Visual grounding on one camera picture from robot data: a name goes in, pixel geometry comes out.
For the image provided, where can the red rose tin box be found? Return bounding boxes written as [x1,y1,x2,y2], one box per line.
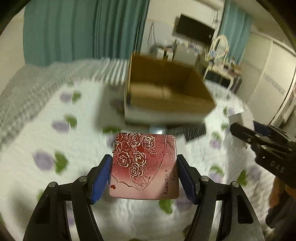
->
[109,133,179,200]

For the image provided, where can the right hand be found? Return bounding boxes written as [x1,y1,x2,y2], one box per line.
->
[269,177,296,208]

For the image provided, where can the white small box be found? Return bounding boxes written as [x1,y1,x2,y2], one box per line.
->
[228,110,254,130]

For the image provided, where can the white louvered wardrobe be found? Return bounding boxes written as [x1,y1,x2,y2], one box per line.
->
[236,33,295,125]

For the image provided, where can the white dressing table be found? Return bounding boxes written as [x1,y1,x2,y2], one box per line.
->
[203,61,239,90]

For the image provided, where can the white floral quilt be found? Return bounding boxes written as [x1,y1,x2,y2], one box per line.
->
[1,81,274,240]

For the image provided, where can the oval white vanity mirror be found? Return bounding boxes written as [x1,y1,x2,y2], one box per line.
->
[209,35,229,59]

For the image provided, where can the brown cardboard box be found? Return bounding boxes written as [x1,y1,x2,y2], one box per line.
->
[124,53,216,126]

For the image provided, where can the small teal curtain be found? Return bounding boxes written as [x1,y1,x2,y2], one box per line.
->
[219,1,253,64]

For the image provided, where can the silver mini fridge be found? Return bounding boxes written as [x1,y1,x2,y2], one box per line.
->
[173,45,199,67]

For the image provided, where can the white suitcase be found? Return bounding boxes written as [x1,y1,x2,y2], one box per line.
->
[154,47,174,61]

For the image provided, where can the grey checkered bed sheet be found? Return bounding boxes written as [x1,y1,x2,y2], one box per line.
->
[1,58,129,147]

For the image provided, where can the large teal curtain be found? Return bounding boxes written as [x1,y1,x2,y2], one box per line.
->
[23,0,149,66]

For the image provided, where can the black wall television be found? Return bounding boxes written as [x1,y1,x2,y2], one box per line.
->
[176,14,215,46]

